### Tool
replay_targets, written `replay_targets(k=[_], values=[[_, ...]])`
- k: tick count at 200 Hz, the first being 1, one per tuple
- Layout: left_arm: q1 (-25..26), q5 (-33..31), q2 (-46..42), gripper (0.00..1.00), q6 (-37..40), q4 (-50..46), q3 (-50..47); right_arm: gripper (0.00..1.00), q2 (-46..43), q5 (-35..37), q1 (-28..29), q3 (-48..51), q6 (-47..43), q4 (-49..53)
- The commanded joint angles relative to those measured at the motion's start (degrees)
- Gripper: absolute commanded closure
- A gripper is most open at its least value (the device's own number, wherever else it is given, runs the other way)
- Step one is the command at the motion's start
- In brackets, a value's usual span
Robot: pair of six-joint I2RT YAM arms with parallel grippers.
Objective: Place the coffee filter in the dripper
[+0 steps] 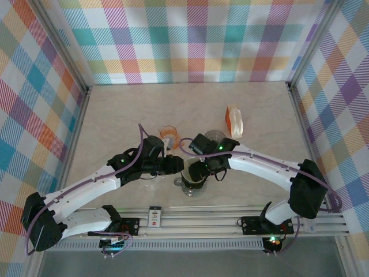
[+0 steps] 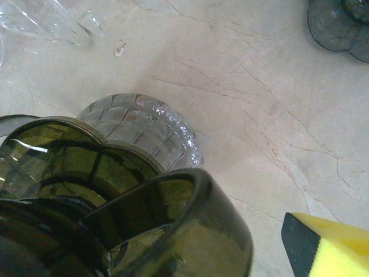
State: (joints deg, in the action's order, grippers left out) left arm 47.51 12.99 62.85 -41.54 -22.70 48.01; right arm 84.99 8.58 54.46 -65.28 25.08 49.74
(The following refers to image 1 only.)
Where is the grey glass coffee server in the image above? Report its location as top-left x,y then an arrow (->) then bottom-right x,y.
174,176 -> 209,197

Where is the orange glass coffee server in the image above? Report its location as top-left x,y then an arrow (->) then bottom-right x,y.
158,125 -> 182,150

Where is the orange coffee filter pack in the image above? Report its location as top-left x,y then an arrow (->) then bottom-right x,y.
224,105 -> 245,139

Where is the white label card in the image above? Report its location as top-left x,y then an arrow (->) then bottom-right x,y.
147,205 -> 163,229

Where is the small controller circuit board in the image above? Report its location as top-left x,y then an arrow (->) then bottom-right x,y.
262,235 -> 283,255
99,235 -> 129,259

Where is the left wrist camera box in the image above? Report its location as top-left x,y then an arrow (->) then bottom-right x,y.
142,136 -> 167,159

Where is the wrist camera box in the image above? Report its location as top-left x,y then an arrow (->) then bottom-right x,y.
189,133 -> 216,157
142,136 -> 167,159

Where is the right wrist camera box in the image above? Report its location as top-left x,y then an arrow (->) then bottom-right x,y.
189,133 -> 216,157

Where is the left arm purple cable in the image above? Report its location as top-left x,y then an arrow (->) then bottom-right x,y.
24,123 -> 145,259

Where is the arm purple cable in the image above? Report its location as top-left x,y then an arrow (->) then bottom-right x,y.
179,137 -> 342,256
24,123 -> 145,259

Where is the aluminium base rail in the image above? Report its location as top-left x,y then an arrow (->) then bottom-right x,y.
66,205 -> 349,240

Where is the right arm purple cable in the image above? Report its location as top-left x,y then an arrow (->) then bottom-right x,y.
179,137 -> 342,256

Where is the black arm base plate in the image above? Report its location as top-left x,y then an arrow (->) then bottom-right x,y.
240,215 -> 295,235
87,216 -> 141,237

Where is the aluminium side rail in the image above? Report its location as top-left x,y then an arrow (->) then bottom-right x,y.
24,86 -> 93,277
285,82 -> 360,277

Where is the grey slotted cable duct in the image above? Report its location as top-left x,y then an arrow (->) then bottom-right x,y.
57,238 -> 265,252

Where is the aluminium corner post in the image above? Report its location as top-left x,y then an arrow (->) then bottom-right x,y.
33,0 -> 92,95
285,0 -> 341,87

